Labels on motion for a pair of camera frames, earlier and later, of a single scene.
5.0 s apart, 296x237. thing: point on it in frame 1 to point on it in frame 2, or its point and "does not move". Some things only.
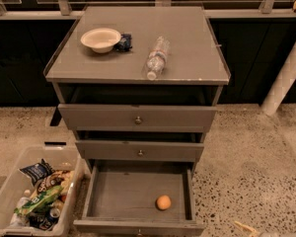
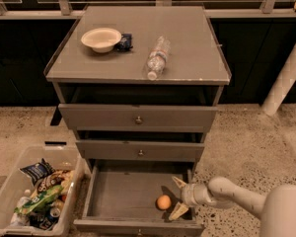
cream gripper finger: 245,226 to 191,196
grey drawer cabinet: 138,84 does not move
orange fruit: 164,202 does not move
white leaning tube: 286,77 does not move
